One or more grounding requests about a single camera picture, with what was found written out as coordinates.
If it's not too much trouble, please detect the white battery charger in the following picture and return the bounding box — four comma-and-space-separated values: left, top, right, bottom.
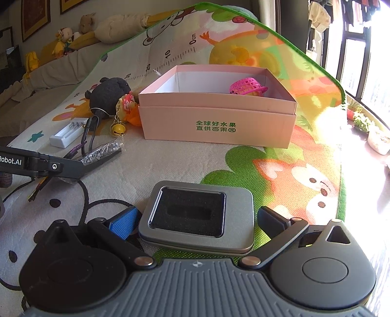
49, 118, 87, 149

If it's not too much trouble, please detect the silver metal tin case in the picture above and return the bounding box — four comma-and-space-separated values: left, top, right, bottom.
138, 180, 254, 256

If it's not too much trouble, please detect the doll keychain with bell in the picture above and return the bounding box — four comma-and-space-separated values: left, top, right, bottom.
110, 92, 135, 137

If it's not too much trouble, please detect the orange plastic toy shell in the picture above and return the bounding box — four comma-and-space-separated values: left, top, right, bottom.
125, 104, 142, 127

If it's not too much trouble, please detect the pink plastic basket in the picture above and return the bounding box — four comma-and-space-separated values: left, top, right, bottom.
229, 77, 268, 96

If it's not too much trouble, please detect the colourful cartoon play mat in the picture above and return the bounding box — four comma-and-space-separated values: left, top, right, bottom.
1, 3, 345, 316

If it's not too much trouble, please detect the grey covered sofa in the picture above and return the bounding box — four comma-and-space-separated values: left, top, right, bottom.
1, 42, 111, 137

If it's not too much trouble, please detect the black plush toy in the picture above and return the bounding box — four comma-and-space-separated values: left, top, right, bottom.
85, 77, 131, 119

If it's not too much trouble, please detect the white flower pot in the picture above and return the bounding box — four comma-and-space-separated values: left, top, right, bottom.
368, 128, 390, 155

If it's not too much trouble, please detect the yellow doll on sofa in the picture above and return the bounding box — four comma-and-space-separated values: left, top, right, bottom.
52, 27, 74, 59

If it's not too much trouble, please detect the pink cardboard box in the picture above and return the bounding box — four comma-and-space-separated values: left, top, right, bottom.
139, 65, 297, 149

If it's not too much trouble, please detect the red flower pot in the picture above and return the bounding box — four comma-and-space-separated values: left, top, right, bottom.
347, 105, 361, 121

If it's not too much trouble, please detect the beige plush toy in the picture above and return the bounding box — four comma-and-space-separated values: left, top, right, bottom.
79, 12, 151, 44

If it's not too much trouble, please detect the framed wall picture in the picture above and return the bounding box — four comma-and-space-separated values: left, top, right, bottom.
20, 0, 51, 42

